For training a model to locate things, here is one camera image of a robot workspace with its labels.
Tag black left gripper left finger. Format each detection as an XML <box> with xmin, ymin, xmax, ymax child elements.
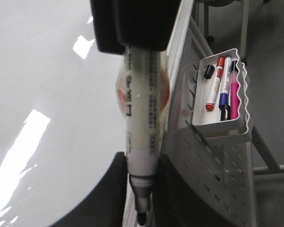
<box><xmin>52</xmin><ymin>152</ymin><xmax>127</xmax><ymax>227</ymax></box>

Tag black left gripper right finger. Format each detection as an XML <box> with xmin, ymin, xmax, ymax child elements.
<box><xmin>153</xmin><ymin>155</ymin><xmax>234</xmax><ymax>227</ymax></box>

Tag white black-tipped whiteboard marker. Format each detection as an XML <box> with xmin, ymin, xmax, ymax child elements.
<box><xmin>125</xmin><ymin>46</ymin><xmax>161</xmax><ymax>226</ymax></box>

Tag red whiteboard marker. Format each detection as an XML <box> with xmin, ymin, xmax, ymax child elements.
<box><xmin>205</xmin><ymin>57</ymin><xmax>225</xmax><ymax>112</ymax></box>

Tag blue whiteboard marker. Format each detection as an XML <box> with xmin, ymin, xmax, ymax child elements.
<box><xmin>218</xmin><ymin>56</ymin><xmax>232</xmax><ymax>109</ymax></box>

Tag white perforated pegboard panel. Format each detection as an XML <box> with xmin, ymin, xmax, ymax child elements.
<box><xmin>164</xmin><ymin>18</ymin><xmax>257</xmax><ymax>227</ymax></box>

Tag white plastic marker tray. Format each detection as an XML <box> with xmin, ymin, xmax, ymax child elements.
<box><xmin>192</xmin><ymin>48</ymin><xmax>253</xmax><ymax>146</ymax></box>

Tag grey metal stand legs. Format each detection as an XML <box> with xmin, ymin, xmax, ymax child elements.
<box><xmin>194</xmin><ymin>0</ymin><xmax>284</xmax><ymax>183</ymax></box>

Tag red round magnet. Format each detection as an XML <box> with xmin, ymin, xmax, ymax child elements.
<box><xmin>116</xmin><ymin>66</ymin><xmax>170</xmax><ymax>116</ymax></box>

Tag pink black-capped marker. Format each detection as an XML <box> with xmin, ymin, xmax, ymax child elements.
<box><xmin>230</xmin><ymin>61</ymin><xmax>240</xmax><ymax>120</ymax></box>

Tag black marker cap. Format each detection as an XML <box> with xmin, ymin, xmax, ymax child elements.
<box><xmin>204</xmin><ymin>64</ymin><xmax>215</xmax><ymax>79</ymax></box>

